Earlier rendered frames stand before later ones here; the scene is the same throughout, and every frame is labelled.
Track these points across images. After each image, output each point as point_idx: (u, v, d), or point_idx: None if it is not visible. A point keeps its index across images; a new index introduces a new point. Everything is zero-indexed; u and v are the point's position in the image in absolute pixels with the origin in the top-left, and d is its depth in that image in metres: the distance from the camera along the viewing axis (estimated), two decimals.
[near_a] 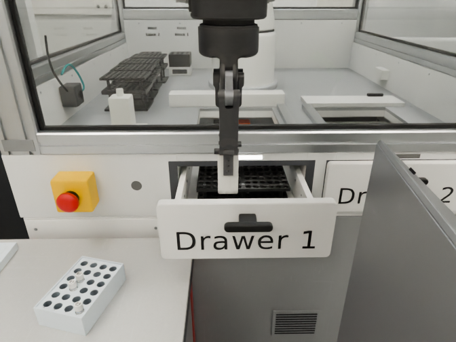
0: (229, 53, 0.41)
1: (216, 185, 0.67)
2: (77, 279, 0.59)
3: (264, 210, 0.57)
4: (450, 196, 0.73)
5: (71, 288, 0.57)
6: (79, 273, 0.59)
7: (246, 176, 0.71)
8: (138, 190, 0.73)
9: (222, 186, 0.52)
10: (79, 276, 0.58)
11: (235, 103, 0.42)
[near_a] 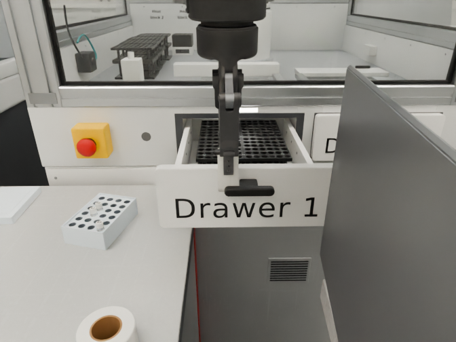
0: (229, 55, 0.41)
1: (216, 155, 0.66)
2: (97, 207, 0.68)
3: (266, 176, 0.55)
4: None
5: (92, 214, 0.66)
6: (98, 203, 0.68)
7: (246, 147, 0.69)
8: (148, 140, 0.82)
9: (222, 185, 0.53)
10: (98, 205, 0.68)
11: (235, 106, 0.41)
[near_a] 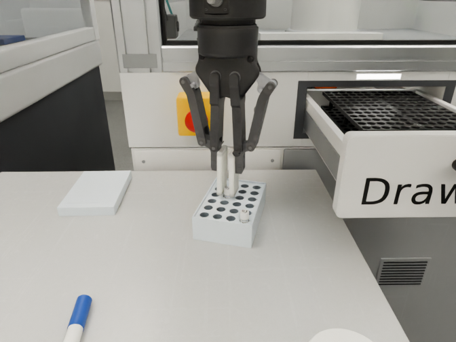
0: (257, 49, 0.44)
1: (385, 126, 0.51)
2: (226, 194, 0.53)
3: None
4: None
5: None
6: (228, 188, 0.53)
7: (413, 117, 0.55)
8: None
9: (235, 188, 0.52)
10: (229, 191, 0.53)
11: (272, 91, 0.46)
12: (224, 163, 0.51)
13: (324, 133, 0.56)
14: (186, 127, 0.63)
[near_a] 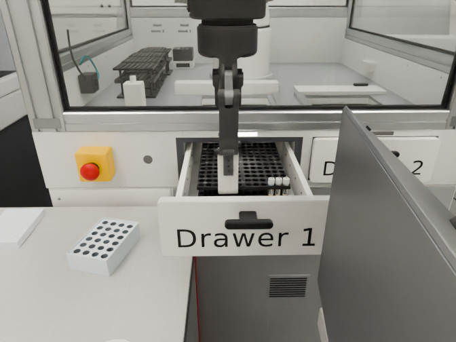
0: (229, 53, 0.41)
1: (216, 183, 0.68)
2: (275, 182, 0.67)
3: (264, 208, 0.57)
4: (421, 169, 0.84)
5: (283, 183, 0.67)
6: (278, 178, 0.67)
7: (246, 174, 0.71)
8: (150, 163, 0.84)
9: (222, 186, 0.52)
10: (276, 180, 0.66)
11: (235, 102, 0.42)
12: None
13: None
14: None
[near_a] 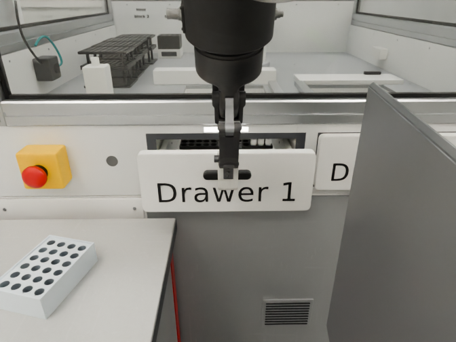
0: (230, 83, 0.37)
1: (199, 144, 0.68)
2: (257, 142, 0.67)
3: (244, 161, 0.57)
4: None
5: (265, 143, 0.67)
6: None
7: None
8: (115, 165, 0.67)
9: (222, 184, 0.53)
10: (258, 140, 0.67)
11: (235, 135, 0.40)
12: None
13: None
14: None
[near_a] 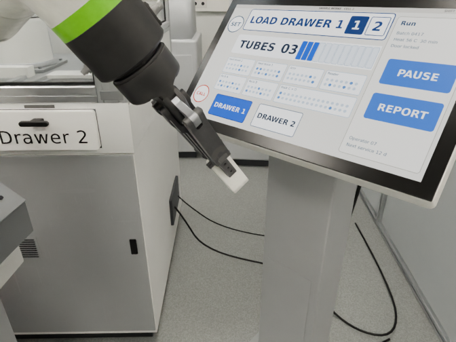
0: None
1: None
2: None
3: None
4: (86, 138, 0.96)
5: None
6: None
7: None
8: None
9: (237, 174, 0.54)
10: None
11: None
12: (224, 163, 0.51)
13: None
14: None
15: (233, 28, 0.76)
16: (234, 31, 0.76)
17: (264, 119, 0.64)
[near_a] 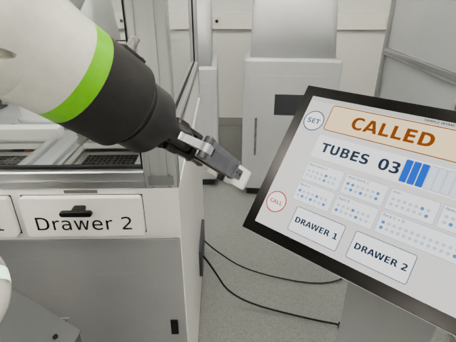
0: None
1: None
2: None
3: None
4: (131, 224, 0.87)
5: None
6: None
7: None
8: None
9: None
10: None
11: None
12: None
13: None
14: None
15: (311, 125, 0.67)
16: (312, 129, 0.67)
17: (364, 252, 0.55)
